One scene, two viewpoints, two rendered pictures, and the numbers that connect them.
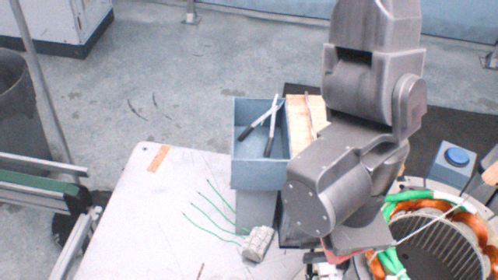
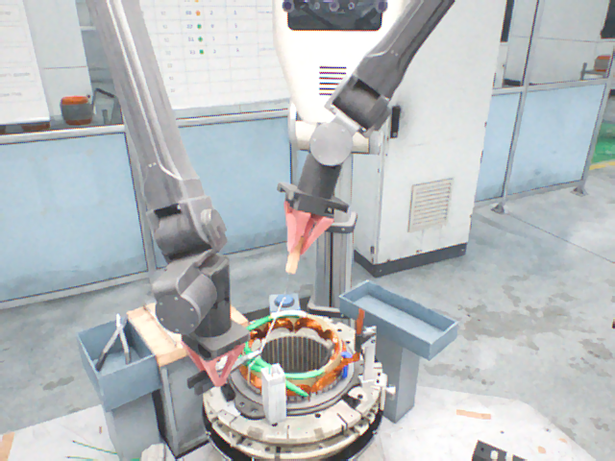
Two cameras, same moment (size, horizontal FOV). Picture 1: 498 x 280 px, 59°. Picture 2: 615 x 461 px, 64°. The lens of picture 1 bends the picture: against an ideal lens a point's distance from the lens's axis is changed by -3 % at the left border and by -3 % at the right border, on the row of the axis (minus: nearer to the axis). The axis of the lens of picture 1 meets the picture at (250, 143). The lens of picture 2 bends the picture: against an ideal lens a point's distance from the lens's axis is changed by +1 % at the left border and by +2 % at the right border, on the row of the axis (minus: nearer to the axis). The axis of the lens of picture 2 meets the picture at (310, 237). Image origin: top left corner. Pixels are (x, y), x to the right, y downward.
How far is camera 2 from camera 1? 0.28 m
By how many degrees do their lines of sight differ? 33
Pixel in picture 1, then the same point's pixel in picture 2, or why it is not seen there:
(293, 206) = (168, 319)
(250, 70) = (70, 351)
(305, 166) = (164, 283)
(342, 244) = (216, 347)
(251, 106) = (97, 335)
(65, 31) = not seen: outside the picture
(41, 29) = not seen: outside the picture
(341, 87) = (168, 232)
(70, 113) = not seen: outside the picture
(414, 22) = (195, 180)
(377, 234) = (237, 332)
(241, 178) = (113, 394)
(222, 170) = (86, 424)
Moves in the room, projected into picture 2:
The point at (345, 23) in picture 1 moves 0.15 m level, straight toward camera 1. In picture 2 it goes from (154, 193) to (166, 243)
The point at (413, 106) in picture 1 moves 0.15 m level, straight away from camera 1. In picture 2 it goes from (216, 226) to (220, 186)
